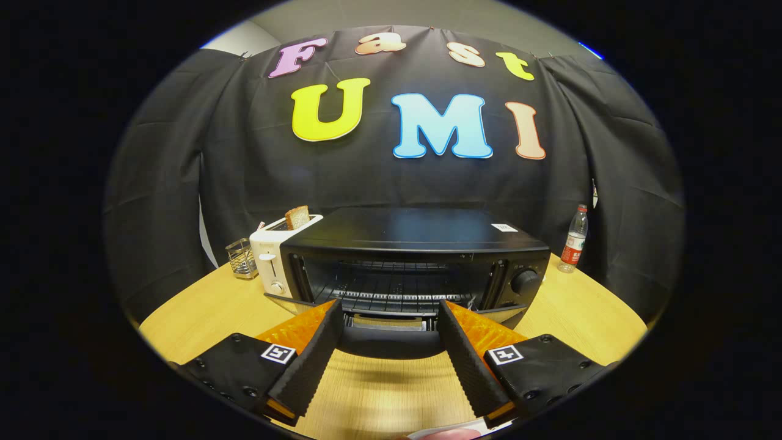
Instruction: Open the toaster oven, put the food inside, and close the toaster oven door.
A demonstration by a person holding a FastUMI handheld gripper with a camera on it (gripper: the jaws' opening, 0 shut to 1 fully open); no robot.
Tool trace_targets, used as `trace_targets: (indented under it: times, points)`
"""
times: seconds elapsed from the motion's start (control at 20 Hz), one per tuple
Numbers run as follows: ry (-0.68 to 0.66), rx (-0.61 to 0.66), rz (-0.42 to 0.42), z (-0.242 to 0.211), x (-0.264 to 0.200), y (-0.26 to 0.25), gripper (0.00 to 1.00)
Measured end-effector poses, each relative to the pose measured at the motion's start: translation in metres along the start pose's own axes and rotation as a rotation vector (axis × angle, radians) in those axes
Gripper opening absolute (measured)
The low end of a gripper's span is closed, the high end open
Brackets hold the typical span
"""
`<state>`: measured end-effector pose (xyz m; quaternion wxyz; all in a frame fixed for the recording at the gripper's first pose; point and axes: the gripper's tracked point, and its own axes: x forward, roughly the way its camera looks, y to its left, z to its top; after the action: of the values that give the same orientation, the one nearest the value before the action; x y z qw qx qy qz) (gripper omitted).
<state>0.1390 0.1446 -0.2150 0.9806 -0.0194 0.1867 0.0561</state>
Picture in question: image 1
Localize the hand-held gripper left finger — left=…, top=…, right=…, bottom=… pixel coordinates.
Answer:
left=168, top=298, right=345, bottom=428

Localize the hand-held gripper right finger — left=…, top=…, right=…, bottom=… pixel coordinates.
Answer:
left=437, top=299, right=618, bottom=429

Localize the white square plate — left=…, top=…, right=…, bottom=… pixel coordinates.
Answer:
left=406, top=417, right=514, bottom=440

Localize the black toaster oven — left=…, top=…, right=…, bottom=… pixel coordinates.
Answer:
left=264, top=207, right=550, bottom=360

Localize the white pop-up toaster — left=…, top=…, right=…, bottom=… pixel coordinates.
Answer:
left=249, top=214, right=324, bottom=299

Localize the clear plastic water bottle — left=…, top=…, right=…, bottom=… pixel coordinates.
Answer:
left=557, top=204, right=589, bottom=274

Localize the wire mesh holder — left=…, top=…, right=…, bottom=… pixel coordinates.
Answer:
left=225, top=238, right=258, bottom=281

